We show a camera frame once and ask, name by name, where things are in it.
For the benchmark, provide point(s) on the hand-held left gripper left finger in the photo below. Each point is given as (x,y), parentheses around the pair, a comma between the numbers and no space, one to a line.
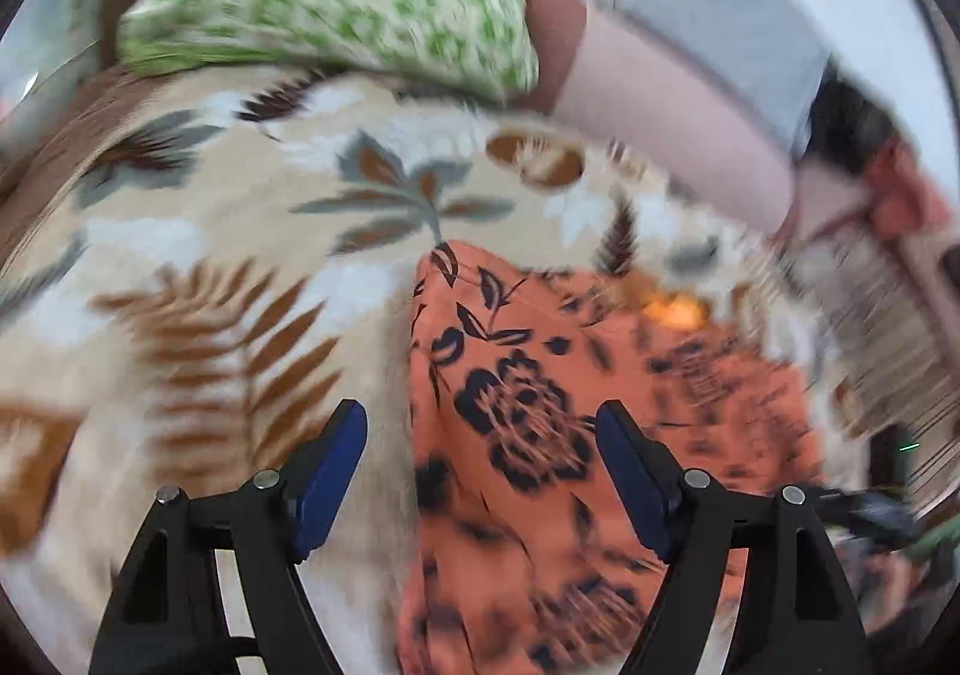
(330,472)

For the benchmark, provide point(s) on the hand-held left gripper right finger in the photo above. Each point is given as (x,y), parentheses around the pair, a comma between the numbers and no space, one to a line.
(637,472)

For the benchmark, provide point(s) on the orange floral shirt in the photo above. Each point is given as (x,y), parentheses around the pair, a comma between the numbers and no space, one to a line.
(525,435)

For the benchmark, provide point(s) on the leaf print blanket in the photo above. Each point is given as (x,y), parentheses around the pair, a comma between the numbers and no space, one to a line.
(225,270)

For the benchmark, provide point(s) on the orange cloth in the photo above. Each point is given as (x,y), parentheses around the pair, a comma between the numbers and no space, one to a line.
(904,187)

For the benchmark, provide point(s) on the pink bolster pillow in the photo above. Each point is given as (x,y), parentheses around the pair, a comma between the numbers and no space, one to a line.
(660,112)

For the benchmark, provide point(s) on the dark furry cloth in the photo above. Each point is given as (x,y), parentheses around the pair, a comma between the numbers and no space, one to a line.
(851,120)

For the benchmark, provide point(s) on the green checkered pillow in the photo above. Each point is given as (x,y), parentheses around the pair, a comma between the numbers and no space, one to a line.
(337,0)

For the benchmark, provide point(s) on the grey pillow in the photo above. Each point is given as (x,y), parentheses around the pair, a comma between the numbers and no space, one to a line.
(720,0)

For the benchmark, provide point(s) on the patterned glass window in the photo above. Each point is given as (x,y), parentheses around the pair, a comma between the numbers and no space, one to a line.
(45,45)

